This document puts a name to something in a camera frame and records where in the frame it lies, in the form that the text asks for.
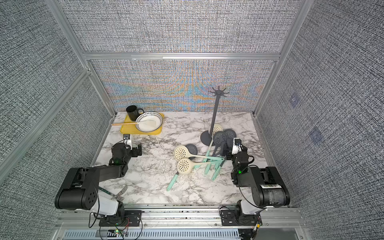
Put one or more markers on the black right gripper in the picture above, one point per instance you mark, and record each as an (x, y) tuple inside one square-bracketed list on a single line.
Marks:
[(227, 150)]

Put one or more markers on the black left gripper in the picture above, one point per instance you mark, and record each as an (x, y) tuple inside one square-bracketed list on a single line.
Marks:
[(135, 153)]

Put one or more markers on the grey utensil rack stand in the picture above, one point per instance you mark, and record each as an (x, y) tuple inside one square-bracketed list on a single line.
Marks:
[(206, 136)]

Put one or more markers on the grey skimmer lone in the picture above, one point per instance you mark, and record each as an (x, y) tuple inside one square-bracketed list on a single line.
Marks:
[(193, 149)]

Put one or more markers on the cream skimmer mint handle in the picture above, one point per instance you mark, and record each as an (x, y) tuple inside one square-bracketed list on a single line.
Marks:
[(181, 152)]

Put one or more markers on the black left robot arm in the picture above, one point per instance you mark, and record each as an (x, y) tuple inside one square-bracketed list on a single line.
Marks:
[(80, 189)]

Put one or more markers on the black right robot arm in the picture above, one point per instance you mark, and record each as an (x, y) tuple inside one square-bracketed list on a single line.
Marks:
[(267, 188)]

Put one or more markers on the grey skimmer back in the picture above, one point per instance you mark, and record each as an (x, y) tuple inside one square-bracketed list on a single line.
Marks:
[(230, 133)]

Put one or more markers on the grey skimmer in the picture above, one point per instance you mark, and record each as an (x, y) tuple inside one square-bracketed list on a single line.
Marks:
[(230, 133), (219, 138)]

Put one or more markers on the grey skimmer left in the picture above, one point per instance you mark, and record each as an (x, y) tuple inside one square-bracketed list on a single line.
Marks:
[(219, 138)]

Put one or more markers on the cream slotted spatula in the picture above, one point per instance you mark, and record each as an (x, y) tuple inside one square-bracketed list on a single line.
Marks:
[(217, 128)]

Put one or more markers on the white bowl black rim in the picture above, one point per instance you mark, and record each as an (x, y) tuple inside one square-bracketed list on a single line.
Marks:
[(150, 116)]

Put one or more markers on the black mug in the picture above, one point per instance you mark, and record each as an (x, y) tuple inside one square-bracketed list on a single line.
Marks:
[(134, 112)]

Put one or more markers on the metal fork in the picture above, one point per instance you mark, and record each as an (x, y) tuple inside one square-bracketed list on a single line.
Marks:
[(118, 196)]

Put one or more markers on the wooden handled white spatula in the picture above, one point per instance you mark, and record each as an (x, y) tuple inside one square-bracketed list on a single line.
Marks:
[(126, 123)]

